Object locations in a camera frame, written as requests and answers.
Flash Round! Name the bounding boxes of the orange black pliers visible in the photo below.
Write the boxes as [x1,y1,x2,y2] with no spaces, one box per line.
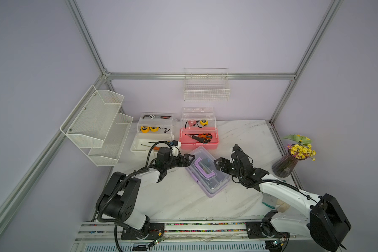
[191,133,213,142]

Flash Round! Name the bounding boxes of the white toolbox clear lid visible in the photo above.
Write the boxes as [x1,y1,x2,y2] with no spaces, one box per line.
[130,112,175,154]

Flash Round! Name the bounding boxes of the orange handled screwdriver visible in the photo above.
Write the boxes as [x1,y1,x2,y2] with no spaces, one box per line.
[141,144,160,151]

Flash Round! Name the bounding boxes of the yellow tape measure left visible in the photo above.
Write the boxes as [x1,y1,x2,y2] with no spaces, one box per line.
[140,127,150,133]

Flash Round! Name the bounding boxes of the ratchet wrench red handle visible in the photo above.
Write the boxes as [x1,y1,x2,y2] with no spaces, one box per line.
[142,114,172,119]

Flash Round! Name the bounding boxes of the black orange screwdriver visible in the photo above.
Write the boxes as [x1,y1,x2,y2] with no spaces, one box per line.
[188,134,213,144]

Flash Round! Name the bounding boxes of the yellow flowers in vase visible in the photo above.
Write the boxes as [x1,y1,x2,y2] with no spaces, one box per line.
[272,134,317,178]

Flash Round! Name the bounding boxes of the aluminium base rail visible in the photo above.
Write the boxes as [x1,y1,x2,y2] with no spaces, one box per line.
[71,220,322,252]

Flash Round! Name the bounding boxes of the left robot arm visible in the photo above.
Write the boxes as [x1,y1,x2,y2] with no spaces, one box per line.
[96,141,195,239]

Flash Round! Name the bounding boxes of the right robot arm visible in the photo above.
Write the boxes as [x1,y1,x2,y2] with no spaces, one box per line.
[214,145,351,252]

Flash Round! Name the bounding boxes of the yellow tape measure pink box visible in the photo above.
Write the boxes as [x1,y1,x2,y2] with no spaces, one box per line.
[200,120,208,127]

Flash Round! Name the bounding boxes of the white two-tier mesh shelf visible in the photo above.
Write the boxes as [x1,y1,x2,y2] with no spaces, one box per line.
[60,86,133,167]

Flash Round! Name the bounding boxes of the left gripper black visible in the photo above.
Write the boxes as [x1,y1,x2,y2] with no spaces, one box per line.
[165,154,194,171]

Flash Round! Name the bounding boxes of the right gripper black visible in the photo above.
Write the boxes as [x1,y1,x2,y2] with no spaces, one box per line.
[214,156,244,179]

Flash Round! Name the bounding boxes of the white wire wall basket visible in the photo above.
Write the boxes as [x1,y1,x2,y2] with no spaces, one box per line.
[183,68,231,101]

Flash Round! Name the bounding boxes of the white green work glove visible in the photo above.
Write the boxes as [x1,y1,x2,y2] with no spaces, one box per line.
[262,193,290,213]

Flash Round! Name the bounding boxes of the pink toolbox clear lid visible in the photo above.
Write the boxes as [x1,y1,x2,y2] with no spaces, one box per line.
[179,107,219,151]

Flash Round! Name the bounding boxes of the purple toolbox clear lid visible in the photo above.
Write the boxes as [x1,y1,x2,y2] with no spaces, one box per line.
[185,147,231,198]

